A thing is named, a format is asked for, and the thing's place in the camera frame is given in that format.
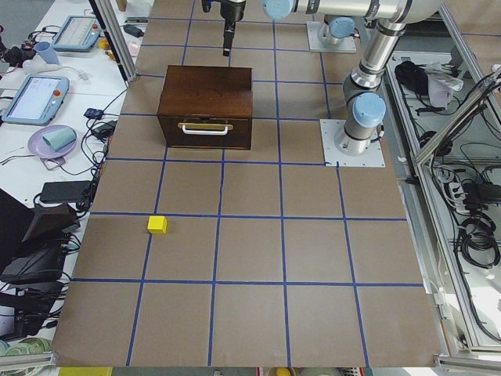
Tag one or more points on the yellow block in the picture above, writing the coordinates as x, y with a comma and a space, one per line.
157, 224

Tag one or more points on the aluminium frame post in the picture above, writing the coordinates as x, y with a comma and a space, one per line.
107, 19

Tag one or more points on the lower blue teach pendant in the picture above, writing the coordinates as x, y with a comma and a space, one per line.
37, 101

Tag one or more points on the white power strip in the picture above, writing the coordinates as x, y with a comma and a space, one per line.
455, 195

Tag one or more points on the light blue cup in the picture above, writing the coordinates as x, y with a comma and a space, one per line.
47, 52

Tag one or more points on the purple plate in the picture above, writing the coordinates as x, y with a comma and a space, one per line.
37, 146

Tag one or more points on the black power adapter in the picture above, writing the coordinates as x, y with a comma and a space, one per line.
64, 191

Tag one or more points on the upper blue teach pendant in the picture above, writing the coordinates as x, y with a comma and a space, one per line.
78, 34

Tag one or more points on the blue teach pendant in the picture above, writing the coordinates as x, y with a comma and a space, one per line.
37, 101
78, 34

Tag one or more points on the dark wooden drawer cabinet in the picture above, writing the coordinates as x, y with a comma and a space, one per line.
203, 92

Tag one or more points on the teal cup on plate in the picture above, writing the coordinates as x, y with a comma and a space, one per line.
59, 138

